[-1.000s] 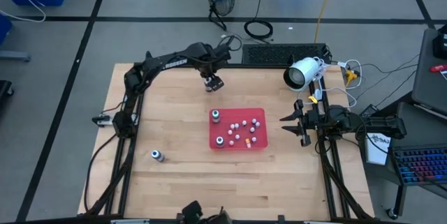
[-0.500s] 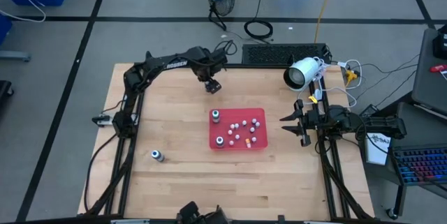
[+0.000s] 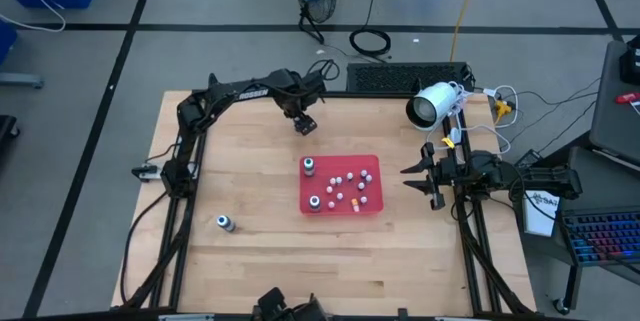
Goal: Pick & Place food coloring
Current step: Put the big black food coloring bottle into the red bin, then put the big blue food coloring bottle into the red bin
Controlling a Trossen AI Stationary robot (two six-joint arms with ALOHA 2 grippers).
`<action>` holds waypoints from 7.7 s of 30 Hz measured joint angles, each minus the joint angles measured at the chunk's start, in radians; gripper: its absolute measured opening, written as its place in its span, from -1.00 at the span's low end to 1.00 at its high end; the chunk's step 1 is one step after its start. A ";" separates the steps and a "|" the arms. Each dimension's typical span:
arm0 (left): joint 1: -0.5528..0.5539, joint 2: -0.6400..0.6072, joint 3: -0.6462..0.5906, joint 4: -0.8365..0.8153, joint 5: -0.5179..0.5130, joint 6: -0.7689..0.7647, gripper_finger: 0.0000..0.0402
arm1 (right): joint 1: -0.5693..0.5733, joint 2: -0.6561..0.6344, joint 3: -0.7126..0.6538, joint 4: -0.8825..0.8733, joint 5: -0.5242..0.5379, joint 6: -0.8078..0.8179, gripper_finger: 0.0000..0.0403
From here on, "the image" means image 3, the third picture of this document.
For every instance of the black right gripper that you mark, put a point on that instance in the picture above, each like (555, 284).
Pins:
(442, 176)

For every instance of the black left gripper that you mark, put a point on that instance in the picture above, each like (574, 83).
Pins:
(300, 98)

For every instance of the large green food coloring bottle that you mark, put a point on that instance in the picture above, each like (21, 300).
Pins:
(309, 166)

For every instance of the large purple food coloring bottle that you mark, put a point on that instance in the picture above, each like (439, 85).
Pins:
(314, 203)

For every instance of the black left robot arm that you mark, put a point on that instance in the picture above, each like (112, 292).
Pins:
(240, 92)

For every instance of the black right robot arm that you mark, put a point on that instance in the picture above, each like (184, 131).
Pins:
(525, 178)

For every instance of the large blue food coloring bottle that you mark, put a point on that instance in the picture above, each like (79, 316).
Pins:
(225, 222)

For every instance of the white desk lamp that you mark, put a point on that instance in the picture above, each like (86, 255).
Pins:
(432, 103)

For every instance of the red plastic tray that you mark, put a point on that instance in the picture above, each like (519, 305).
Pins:
(320, 183)

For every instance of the black perforated computer case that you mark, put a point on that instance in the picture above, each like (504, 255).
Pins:
(400, 77)

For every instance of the yellow power plug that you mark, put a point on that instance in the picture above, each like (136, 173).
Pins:
(502, 107)

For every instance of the white box with writing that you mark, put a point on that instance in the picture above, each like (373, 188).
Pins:
(537, 221)

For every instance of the grey rolling cart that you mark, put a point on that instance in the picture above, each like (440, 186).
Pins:
(610, 186)

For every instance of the backlit black keyboard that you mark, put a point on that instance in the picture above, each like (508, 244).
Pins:
(605, 236)

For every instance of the black mechanical device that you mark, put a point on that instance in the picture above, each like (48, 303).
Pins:
(272, 306)

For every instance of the dark grey desk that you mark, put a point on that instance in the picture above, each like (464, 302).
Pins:
(615, 126)

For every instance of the black box device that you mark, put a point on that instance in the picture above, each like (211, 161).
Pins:
(632, 61)

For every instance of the grey cart base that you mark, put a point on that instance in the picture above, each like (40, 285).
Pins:
(20, 80)

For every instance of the black caster base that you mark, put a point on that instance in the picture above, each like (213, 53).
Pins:
(6, 128)

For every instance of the black metal table frame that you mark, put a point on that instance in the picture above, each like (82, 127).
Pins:
(375, 94)

